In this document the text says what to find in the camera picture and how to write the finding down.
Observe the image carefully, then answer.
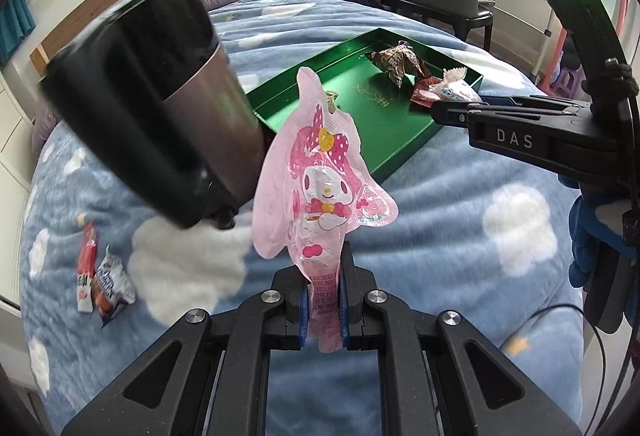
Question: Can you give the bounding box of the crumpled silver snack packet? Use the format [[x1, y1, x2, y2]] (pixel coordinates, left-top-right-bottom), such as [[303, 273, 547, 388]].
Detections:
[[94, 245, 137, 329]]

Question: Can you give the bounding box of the person's right hand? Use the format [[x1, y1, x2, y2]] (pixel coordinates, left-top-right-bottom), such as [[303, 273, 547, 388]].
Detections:
[[569, 193, 628, 289]]

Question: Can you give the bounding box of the black cable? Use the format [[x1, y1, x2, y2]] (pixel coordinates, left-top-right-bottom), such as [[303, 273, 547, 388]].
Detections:
[[512, 303, 608, 419]]

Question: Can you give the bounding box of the purple stool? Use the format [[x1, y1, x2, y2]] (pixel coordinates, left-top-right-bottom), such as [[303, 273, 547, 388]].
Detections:
[[557, 68, 583, 91]]

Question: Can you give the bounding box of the blue cloud print blanket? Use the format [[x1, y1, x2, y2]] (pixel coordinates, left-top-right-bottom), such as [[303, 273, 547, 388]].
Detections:
[[20, 0, 586, 436]]

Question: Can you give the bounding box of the red and white stick packet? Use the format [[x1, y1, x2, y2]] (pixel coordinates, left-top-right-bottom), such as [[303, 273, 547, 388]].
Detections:
[[75, 215, 98, 314]]

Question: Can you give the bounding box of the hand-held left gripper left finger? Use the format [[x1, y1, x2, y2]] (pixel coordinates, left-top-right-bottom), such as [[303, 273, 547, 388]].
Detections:
[[60, 266, 308, 436]]

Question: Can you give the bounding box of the brown crinkled snack packet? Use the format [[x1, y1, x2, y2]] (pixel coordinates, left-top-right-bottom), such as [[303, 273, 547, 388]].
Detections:
[[364, 40, 432, 89]]

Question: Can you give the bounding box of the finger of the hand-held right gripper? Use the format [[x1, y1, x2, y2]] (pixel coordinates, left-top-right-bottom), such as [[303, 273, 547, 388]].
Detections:
[[475, 94, 588, 109], [431, 100, 593, 129]]

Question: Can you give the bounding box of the white candy packet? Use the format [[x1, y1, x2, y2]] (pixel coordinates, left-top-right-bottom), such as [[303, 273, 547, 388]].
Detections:
[[427, 66, 482, 104]]

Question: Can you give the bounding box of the white wardrobe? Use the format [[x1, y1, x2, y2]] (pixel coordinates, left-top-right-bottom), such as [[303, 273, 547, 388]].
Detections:
[[0, 60, 38, 317]]

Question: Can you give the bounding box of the pink cartoon rabbit snack packet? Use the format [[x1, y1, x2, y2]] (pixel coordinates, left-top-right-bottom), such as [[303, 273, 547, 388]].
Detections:
[[251, 66, 400, 355]]

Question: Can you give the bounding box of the green metal tray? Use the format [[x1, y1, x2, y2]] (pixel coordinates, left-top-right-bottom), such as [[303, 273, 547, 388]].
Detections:
[[243, 28, 484, 185]]

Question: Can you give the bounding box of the teal curtain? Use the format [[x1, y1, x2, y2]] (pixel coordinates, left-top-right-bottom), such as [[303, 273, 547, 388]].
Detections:
[[0, 0, 36, 66]]

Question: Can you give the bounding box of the red spicy strip snack packet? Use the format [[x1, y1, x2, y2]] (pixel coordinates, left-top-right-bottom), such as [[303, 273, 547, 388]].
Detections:
[[411, 76, 443, 109]]

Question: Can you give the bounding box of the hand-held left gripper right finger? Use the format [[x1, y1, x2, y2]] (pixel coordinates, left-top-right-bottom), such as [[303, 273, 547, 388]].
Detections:
[[339, 241, 583, 436]]

